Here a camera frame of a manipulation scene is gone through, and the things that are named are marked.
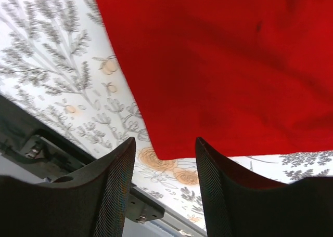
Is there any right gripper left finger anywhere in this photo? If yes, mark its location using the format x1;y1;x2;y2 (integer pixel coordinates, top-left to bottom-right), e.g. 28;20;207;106
1;138;136;236

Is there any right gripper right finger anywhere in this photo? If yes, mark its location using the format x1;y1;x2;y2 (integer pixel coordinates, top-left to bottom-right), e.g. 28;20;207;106
195;137;332;237

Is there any red t-shirt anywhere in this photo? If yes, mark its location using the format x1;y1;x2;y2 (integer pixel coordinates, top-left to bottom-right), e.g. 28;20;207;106
96;0;332;160

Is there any aluminium rail frame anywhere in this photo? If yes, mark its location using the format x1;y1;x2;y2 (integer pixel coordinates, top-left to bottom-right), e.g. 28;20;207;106
1;97;205;236

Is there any floral patterned table mat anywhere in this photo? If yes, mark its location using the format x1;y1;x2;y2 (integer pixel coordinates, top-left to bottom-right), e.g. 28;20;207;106
1;0;332;236

